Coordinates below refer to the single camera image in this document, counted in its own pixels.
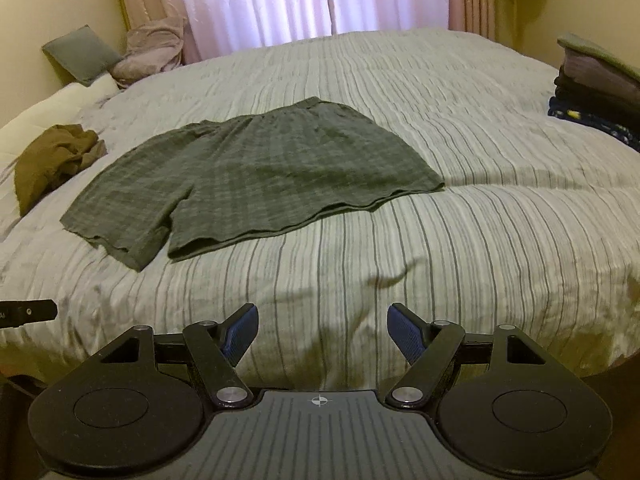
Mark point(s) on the grey pillow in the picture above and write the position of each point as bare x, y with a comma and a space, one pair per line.
82, 52

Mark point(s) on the black folded garment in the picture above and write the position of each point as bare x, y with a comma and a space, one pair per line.
585, 92

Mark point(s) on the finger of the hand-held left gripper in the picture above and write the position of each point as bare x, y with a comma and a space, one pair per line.
30, 313

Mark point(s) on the pink crumpled blanket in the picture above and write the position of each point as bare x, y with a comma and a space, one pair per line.
150, 50

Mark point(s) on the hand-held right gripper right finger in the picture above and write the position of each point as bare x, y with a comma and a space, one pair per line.
406, 332

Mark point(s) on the brown-grey folded garment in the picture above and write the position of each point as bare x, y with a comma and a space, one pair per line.
595, 71

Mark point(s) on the white pillow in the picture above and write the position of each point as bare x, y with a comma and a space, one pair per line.
45, 110

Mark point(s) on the navy printed folded garment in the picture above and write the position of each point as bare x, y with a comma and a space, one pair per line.
595, 120

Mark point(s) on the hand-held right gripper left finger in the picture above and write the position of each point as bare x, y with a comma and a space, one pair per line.
242, 330

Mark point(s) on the grey-green plaid shorts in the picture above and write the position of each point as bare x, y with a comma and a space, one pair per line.
260, 175

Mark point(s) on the green folded garment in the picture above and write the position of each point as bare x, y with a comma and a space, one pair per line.
600, 52

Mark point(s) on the olive brown crumpled garment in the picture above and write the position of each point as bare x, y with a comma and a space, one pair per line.
50, 160

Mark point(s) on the striped grey bed cover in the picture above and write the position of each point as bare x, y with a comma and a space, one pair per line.
475, 220

